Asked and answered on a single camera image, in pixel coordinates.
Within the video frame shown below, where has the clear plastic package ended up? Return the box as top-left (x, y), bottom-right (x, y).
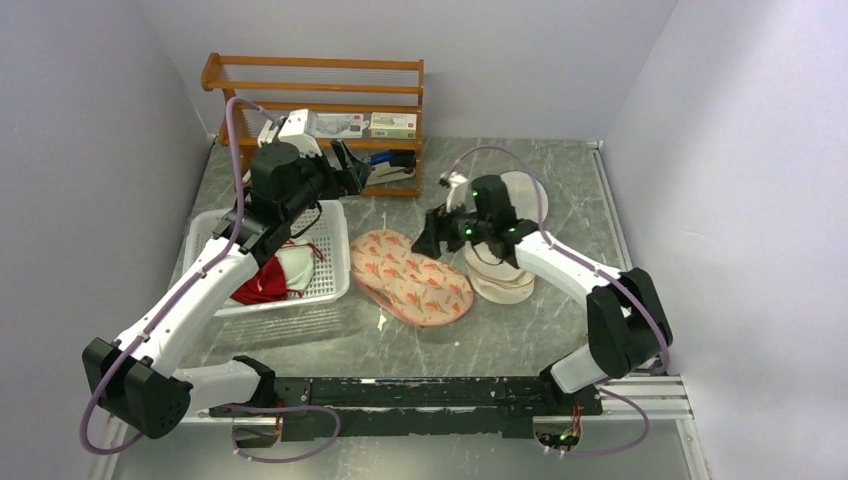
top-left (313, 113), bottom-right (369, 139)

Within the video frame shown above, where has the white green box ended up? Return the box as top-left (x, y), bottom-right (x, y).
top-left (369, 112), bottom-right (418, 140)

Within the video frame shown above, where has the white plastic basket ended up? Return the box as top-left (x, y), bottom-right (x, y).
top-left (216, 200), bottom-right (350, 317)

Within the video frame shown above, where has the beige round laundry bag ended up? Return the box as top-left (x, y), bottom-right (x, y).
top-left (462, 243), bottom-right (536, 305)

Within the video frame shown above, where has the white round mesh laundry bag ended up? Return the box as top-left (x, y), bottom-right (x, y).
top-left (499, 170), bottom-right (549, 226)

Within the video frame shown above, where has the white bra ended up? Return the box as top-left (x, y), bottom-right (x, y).
top-left (276, 243), bottom-right (315, 292)

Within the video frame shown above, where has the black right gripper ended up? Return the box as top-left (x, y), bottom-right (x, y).
top-left (412, 195), bottom-right (492, 259)

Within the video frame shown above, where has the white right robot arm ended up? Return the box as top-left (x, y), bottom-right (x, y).
top-left (413, 173), bottom-right (673, 414)

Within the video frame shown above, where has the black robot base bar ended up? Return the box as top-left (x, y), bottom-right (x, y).
top-left (208, 375), bottom-right (604, 444)

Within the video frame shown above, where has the red bra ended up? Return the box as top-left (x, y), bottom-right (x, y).
top-left (230, 241), bottom-right (325, 305)

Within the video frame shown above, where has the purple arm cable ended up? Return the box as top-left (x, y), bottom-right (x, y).
top-left (78, 96), bottom-right (283, 456)
top-left (439, 145), bottom-right (672, 460)

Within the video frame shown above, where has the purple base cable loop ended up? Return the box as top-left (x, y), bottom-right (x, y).
top-left (229, 404), bottom-right (342, 465)

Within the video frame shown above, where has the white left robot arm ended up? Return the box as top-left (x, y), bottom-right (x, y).
top-left (79, 141), bottom-right (372, 449)

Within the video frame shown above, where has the blue black stapler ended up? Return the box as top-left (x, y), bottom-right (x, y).
top-left (363, 149), bottom-right (417, 187)

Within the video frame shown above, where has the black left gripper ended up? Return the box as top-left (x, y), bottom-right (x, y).
top-left (284, 139), bottom-right (374, 222)

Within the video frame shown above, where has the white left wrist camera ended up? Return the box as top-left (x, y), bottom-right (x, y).
top-left (257, 109), bottom-right (322, 158)

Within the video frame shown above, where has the floral peach laundry bag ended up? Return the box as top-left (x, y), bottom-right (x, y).
top-left (350, 229), bottom-right (474, 328)

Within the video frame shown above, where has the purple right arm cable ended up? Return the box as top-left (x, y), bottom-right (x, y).
top-left (439, 145), bottom-right (672, 460)

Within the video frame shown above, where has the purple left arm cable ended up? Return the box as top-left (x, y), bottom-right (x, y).
top-left (78, 96), bottom-right (283, 456)

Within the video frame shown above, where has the orange wooden shelf rack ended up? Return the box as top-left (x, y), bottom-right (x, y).
top-left (200, 53), bottom-right (425, 197)

